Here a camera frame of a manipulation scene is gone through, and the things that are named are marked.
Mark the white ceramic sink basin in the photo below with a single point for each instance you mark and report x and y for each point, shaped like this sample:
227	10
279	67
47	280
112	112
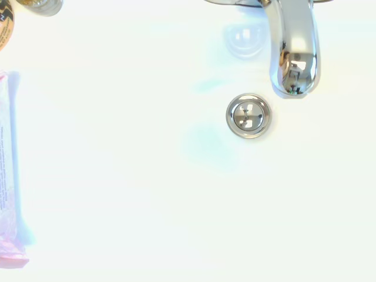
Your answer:
141	176

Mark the chrome sink drain stopper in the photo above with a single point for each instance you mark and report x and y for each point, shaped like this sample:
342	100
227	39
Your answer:
248	115

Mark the chrome faucet spout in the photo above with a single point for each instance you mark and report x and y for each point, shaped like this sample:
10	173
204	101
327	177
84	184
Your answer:
296	44

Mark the pink toothpaste tube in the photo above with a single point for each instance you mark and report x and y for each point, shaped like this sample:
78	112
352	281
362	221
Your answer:
7	164

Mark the clear glass jar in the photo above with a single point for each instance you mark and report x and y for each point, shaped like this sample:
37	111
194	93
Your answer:
44	6

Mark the orange patterned label bottle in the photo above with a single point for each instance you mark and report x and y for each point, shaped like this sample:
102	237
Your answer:
5	25

